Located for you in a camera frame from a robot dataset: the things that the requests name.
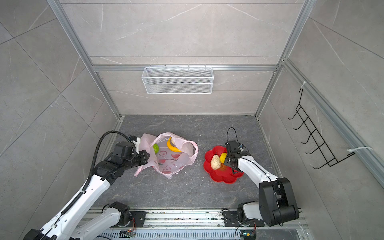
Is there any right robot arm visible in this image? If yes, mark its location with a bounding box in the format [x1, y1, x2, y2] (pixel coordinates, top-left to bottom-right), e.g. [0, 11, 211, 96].
[224, 141, 300, 227]

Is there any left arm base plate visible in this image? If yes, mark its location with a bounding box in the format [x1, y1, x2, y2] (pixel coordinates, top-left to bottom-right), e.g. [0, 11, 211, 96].
[117, 211, 147, 228]

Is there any white wire mesh basket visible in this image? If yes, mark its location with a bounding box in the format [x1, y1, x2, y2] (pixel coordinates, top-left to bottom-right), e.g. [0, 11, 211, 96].
[142, 67, 214, 95]

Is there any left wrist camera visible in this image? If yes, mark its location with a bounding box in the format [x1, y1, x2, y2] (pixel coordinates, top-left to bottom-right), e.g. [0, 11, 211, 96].
[114, 142, 136, 158]

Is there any black wire hook rack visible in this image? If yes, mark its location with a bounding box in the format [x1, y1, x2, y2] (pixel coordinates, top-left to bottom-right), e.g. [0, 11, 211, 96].
[287, 89, 355, 170]

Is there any yellow fake banana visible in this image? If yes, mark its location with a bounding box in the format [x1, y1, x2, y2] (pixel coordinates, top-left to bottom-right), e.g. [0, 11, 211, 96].
[167, 137, 182, 153]

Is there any red flower-shaped plate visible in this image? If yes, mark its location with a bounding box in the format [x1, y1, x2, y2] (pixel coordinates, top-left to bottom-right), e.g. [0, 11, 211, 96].
[204, 146, 244, 184]

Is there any pink plastic fruit-print bag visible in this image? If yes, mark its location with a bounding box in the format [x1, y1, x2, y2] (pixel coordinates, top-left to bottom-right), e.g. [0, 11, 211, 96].
[134, 132, 199, 179]

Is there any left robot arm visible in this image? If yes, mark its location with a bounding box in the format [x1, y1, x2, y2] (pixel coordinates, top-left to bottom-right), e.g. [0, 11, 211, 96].
[24, 131, 150, 240]

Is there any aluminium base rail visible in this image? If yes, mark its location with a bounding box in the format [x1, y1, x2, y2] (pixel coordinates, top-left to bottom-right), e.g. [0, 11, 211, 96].
[79, 208, 313, 240]

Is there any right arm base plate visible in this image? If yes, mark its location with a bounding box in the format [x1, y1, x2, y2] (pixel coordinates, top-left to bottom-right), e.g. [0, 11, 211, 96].
[221, 209, 265, 227]

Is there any yellow fake lemon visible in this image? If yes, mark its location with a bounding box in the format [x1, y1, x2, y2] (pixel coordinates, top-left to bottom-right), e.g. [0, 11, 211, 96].
[220, 153, 227, 164]

